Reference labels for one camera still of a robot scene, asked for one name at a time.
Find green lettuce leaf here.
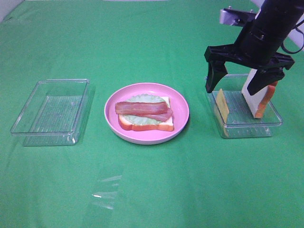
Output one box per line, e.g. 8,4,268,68
118,94,172,125

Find bacon strip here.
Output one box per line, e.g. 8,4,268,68
143,108,173,122
115,102,168,115

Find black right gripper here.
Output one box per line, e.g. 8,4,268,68
204,20,295,95

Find clear right plastic container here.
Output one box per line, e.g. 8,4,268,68
205,74,283,138

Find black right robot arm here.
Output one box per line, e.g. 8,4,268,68
204,0,304,95

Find bread slice with crust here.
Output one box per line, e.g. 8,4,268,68
118,96,174,132

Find clear plastic container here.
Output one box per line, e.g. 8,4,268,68
205,74,283,138
10,79,90,146

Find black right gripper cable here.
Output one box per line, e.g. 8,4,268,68
281,20,304,55

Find clear left plastic container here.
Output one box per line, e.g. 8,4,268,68
10,79,90,146

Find upright bread slice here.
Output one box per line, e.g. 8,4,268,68
241,69,278,119

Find yellow cheese slice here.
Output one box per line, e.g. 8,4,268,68
214,88,229,138

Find green tablecloth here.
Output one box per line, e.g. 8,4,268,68
0,0,304,228

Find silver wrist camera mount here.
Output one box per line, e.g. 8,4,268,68
219,8,257,27

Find pink plate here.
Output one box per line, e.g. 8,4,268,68
104,83,190,145

